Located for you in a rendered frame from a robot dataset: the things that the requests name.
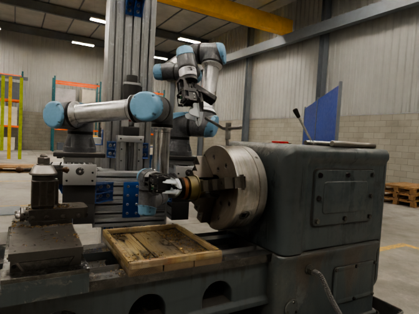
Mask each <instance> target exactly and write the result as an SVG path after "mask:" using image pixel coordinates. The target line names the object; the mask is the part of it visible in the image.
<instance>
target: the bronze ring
mask: <svg viewBox="0 0 419 314"><path fill-rule="evenodd" d="M179 180H180V183H181V185H182V191H181V193H180V194H179V195H178V196H177V198H178V199H185V200H193V201H197V200H199V198H200V196H204V195H205V192H201V181H202V180H203V179H199V177H198V176H197V175H192V176H185V177H184V178H179Z"/></svg>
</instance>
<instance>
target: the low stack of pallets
mask: <svg viewBox="0 0 419 314"><path fill-rule="evenodd" d="M386 186H390V188H386ZM385 192H386V193H388V194H384V198H385V199H386V200H384V202H387V201H393V203H392V204H407V203H410V207H413V208H417V207H419V205H417V202H419V184H416V183H408V182H400V183H385ZM400 201H402V202H400Z"/></svg>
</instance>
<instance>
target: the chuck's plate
mask: <svg viewBox="0 0 419 314"><path fill-rule="evenodd" d="M240 147H242V148H244V149H245V150H246V151H248V153H249V154H250V155H251V156H252V158H253V160H254V162H255V164H256V167H257V170H258V175H259V182H260V195H259V203H258V208H257V210H256V213H255V215H254V217H253V219H252V220H251V222H250V223H249V224H248V225H246V226H244V227H250V226H252V225H254V224H255V223H257V221H258V220H259V219H260V217H261V216H262V214H263V211H264V208H265V206H266V201H267V176H266V172H265V169H264V165H263V163H262V161H261V159H260V157H259V156H258V155H257V153H256V152H255V151H254V150H252V149H251V148H248V147H246V146H240ZM244 227H242V228H244Z"/></svg>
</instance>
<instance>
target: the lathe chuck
mask: <svg viewBox="0 0 419 314"><path fill-rule="evenodd" d="M205 156H206V159H207V161H208V164H209V166H210V168H211V171H212V174H213V175H217V176H218V177H219V178H235V177H240V175H243V177H244V185H245V188H244V190H241V188H236V189H230V190H226V191H216V192H205V193H211V194H213V193H216V194H218V195H219V198H218V199H215V200H214V206H213V212H212V215H211V221H210V225H209V226H210V228H212V229H214V230H218V231H219V230H226V229H238V228H242V227H244V226H246V225H248V224H249V223H250V222H251V220H252V219H253V217H254V215H255V213H256V210H257V208H258V203H259V195H260V182H259V175H258V170H257V167H256V164H255V162H254V160H253V158H252V156H251V155H250V154H249V153H248V151H246V150H245V149H244V148H242V147H240V146H226V145H213V146H210V147H209V148H208V149H207V150H206V151H205ZM244 212H248V216H247V217H245V218H244V219H241V218H240V215H241V214H242V213H244Z"/></svg>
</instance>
